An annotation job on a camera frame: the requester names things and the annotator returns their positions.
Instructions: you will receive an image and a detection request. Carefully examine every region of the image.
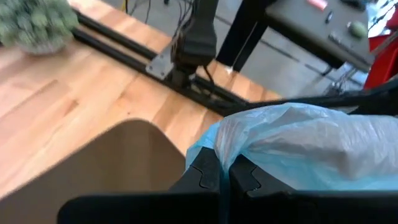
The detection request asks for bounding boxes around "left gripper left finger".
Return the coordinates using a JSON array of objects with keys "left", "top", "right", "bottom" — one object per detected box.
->
[{"left": 57, "top": 147, "right": 222, "bottom": 224}]

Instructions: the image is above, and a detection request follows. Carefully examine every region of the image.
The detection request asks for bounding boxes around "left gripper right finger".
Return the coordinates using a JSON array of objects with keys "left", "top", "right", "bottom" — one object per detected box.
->
[{"left": 228, "top": 154, "right": 398, "bottom": 224}]

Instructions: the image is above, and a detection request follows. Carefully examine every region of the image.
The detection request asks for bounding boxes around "light blue plastic bag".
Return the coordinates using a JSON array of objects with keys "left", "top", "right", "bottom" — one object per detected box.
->
[{"left": 185, "top": 102, "right": 398, "bottom": 224}]

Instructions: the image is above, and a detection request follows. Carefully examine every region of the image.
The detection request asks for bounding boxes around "red background furniture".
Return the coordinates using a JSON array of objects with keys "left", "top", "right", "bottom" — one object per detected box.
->
[{"left": 363, "top": 12, "right": 398, "bottom": 91}]

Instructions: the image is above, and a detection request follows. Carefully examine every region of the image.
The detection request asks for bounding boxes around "grey control box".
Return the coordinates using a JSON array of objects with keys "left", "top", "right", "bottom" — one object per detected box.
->
[{"left": 264, "top": 0, "right": 376, "bottom": 72}]

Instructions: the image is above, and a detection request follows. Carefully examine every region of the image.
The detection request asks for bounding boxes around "pink desk item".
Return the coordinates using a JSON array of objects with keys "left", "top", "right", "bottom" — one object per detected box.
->
[{"left": 306, "top": 0, "right": 329, "bottom": 11}]

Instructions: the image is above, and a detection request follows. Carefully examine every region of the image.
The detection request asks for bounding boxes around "green fuzzy ball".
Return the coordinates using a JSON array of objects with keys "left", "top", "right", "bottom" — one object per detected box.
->
[{"left": 0, "top": 0, "right": 79, "bottom": 56}]

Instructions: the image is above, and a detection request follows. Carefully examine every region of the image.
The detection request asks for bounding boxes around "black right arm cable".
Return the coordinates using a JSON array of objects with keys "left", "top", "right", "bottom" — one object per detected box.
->
[{"left": 172, "top": 0, "right": 197, "bottom": 47}]

